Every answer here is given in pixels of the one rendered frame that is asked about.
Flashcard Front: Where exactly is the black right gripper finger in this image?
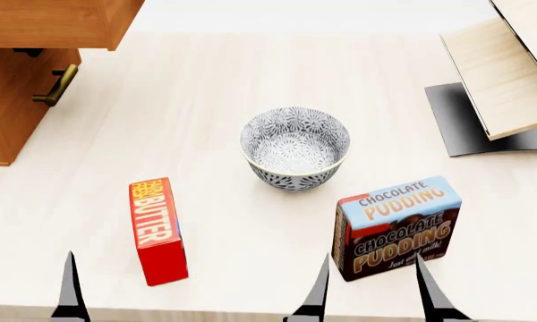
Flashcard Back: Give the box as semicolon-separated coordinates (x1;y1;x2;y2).
414;253;476;322
282;252;331;322

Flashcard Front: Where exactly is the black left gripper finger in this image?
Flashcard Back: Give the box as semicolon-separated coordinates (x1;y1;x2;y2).
50;250;92;322

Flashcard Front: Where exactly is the brown wooden cabinet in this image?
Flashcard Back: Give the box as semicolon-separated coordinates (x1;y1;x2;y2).
0;47;82;167

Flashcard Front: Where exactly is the brown wooden cabinet drawer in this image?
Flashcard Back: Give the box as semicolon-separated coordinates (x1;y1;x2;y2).
0;0;147;52

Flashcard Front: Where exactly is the chocolate pudding box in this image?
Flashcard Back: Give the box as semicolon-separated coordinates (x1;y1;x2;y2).
331;174;464;283

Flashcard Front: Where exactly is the red butter box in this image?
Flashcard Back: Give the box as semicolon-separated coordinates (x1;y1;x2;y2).
128;176;190;287

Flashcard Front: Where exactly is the grey floral patterned bowl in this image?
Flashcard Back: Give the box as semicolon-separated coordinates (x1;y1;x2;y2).
239;106;353;193

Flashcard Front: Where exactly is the black flat rack base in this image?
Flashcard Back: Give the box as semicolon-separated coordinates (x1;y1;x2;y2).
423;81;537;158

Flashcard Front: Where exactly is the wooden rack on black base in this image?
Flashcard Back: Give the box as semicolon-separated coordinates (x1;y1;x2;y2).
439;16;537;142

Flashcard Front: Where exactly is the light wooden shelf board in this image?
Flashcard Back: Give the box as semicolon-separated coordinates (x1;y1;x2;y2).
488;0;537;75

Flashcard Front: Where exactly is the brass bar drawer handle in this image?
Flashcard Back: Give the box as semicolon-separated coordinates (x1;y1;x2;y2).
31;63;80;108

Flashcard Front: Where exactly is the dark drawer handle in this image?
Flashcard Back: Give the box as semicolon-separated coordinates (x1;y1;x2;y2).
12;47;46;59

